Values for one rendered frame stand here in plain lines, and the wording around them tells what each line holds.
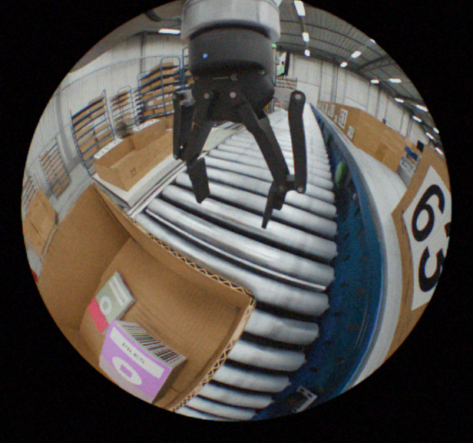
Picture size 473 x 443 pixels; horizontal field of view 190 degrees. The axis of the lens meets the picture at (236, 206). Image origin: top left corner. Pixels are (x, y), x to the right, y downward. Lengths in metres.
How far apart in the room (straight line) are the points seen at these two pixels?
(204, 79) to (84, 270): 0.38
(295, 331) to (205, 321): 0.15
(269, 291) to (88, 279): 0.38
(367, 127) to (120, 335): 0.84
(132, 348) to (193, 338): 0.10
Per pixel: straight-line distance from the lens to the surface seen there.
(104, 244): 0.34
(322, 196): 0.46
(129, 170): 0.52
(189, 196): 0.38
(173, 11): 0.20
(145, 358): 0.23
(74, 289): 0.39
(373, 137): 0.67
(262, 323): 0.25
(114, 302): 0.33
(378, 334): 0.20
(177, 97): 0.17
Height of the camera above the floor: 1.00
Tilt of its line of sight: 47 degrees down
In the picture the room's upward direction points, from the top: straight up
